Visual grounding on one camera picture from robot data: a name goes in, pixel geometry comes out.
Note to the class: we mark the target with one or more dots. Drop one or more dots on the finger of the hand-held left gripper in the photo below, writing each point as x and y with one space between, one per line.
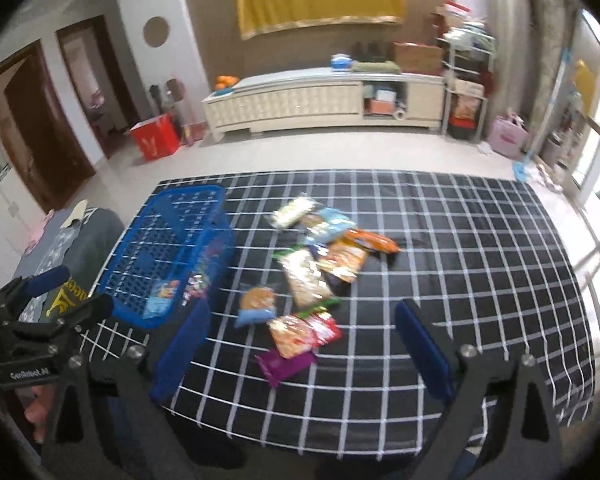
50 280
87 310

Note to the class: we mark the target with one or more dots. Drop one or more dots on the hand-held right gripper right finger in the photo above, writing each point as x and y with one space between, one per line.
425 355

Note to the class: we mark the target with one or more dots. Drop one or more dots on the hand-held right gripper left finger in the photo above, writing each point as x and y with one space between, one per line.
182 355

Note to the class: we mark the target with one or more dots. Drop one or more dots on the blue plastic mesh basket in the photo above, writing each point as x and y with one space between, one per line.
145 240

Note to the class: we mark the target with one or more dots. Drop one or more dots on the small blue orange snack packet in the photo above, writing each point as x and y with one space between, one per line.
257 302

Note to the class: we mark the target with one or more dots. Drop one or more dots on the red snack packet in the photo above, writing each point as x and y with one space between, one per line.
326 328

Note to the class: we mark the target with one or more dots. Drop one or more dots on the purple snack packet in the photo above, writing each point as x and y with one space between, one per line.
285 366

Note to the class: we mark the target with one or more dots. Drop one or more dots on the orange clear snack packet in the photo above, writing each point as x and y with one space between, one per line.
290 335

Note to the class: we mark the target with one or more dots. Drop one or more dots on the long orange snack packet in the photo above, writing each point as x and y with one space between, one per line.
375 241

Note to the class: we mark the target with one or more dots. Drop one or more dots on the orange stand-up snack pouch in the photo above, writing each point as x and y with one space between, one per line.
342 260

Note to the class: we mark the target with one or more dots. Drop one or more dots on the green-edged clear snack packet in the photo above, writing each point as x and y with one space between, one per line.
305 280

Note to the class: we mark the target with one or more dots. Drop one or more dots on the light blue snack packet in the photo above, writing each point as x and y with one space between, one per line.
330 222

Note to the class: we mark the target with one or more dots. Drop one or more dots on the clear cracker packet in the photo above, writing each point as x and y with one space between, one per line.
292 211

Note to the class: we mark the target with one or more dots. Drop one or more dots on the blue packet with orange print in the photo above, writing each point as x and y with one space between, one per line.
160 300

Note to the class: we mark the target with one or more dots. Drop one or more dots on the multicoloured small snack packet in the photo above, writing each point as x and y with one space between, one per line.
197 285

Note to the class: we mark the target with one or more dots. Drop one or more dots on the black white checked tablecloth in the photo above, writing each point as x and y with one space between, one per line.
455 240

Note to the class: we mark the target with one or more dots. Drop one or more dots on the brown wooden door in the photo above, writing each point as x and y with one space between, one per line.
40 140

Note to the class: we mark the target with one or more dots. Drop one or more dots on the red paper bag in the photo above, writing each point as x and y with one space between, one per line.
155 136

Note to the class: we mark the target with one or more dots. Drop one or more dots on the round brown board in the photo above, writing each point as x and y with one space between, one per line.
176 89

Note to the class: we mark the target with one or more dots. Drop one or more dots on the pink paper bag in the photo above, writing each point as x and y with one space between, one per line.
507 137

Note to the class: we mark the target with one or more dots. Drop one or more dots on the white tape roll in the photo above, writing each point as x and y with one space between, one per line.
400 114

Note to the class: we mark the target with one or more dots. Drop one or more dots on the orange snack bag on rack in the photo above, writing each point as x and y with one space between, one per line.
467 107

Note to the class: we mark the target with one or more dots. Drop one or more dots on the orange pink box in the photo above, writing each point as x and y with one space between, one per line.
379 106

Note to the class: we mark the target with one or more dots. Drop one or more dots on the light blue box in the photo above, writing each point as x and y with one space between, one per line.
384 95

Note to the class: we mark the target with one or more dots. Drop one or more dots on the pile of oranges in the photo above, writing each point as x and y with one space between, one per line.
226 81

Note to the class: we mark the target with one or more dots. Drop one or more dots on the cream tv cabinet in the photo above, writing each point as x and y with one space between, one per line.
290 102

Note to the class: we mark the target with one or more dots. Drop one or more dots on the green folded cloth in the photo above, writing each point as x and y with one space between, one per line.
375 66

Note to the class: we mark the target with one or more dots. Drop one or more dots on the brown cardboard box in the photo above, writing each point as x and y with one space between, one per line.
417 57

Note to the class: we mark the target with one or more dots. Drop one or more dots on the blue lidded bowl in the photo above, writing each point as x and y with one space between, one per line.
341 61

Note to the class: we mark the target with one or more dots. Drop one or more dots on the white metal rack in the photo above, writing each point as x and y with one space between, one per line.
467 45

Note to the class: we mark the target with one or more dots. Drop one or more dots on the yellow hanging towel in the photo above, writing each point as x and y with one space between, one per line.
585 80

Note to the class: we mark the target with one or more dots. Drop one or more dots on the brown round wall disc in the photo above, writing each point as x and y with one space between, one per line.
156 30

